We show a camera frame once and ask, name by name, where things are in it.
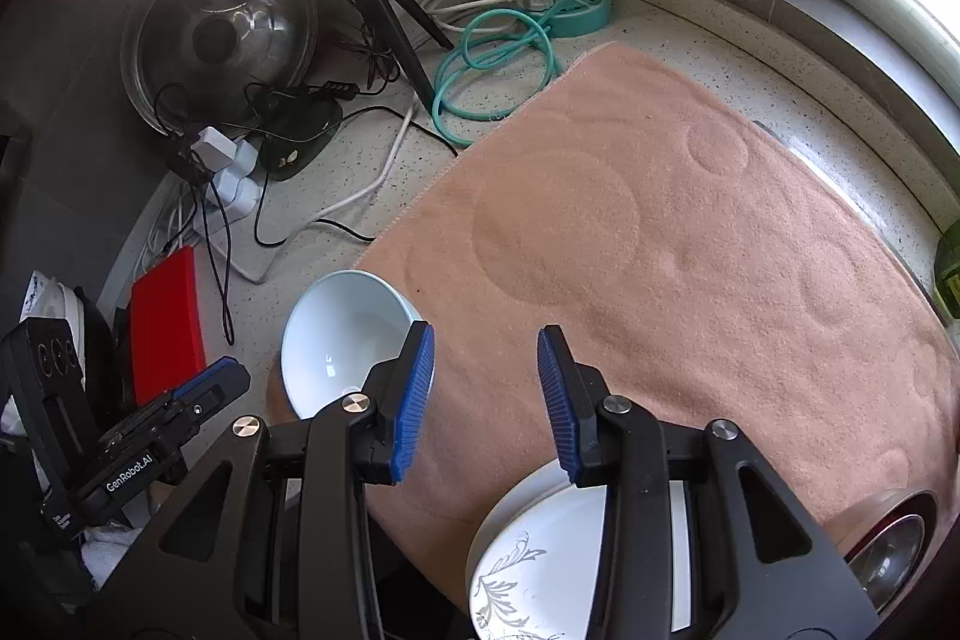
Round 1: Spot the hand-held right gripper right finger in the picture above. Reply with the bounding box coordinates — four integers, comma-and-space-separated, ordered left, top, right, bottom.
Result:
536, 323, 878, 640

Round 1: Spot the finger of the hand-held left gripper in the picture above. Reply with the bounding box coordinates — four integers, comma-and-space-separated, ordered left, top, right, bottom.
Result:
139, 359, 252, 442

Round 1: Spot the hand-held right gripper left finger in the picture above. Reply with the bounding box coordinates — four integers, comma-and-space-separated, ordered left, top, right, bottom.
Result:
90, 321, 437, 640

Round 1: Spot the plain white bowl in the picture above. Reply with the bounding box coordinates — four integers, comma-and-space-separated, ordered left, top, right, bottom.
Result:
280, 269, 426, 421

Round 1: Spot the white bowl grey leaf pattern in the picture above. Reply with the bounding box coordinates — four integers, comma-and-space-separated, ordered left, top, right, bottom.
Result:
466, 482, 610, 640

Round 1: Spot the large steel bowl beige outside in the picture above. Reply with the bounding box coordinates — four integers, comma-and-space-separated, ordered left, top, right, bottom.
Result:
829, 488, 942, 618

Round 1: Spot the person's left hand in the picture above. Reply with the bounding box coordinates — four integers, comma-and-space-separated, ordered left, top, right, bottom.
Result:
79, 524, 147, 592

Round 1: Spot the red box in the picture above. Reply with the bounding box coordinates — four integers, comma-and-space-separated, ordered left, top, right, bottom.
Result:
131, 246, 207, 405

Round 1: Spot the white plate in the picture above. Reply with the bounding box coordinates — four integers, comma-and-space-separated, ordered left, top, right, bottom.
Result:
480, 458, 691, 637

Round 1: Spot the white power strip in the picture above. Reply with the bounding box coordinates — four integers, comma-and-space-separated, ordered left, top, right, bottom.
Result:
142, 182, 275, 285

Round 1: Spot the pink towel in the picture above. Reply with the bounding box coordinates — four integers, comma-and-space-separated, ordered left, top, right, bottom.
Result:
266, 42, 960, 611

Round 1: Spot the white charger adapter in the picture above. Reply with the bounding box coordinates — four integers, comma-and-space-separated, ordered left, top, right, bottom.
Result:
191, 128, 239, 170
212, 164, 262, 214

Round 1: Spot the dark oval device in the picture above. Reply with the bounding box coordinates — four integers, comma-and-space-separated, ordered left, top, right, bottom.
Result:
262, 96, 342, 182

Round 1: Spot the steel pot lid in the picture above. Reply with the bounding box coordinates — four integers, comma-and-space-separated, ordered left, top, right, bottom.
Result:
120, 0, 320, 135

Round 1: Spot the black tripod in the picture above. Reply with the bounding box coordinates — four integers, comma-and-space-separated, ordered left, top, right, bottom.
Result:
322, 0, 456, 116

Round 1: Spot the teal round power strip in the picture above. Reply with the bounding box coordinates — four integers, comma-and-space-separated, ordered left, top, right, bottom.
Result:
536, 0, 612, 39

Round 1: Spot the green dish soap bottle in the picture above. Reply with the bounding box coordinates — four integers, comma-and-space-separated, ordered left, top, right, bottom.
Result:
932, 235, 960, 307

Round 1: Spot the thin white cable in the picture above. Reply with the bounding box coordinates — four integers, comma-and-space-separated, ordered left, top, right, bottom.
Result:
225, 92, 421, 285

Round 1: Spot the black cable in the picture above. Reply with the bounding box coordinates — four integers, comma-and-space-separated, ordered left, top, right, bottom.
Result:
251, 104, 460, 247

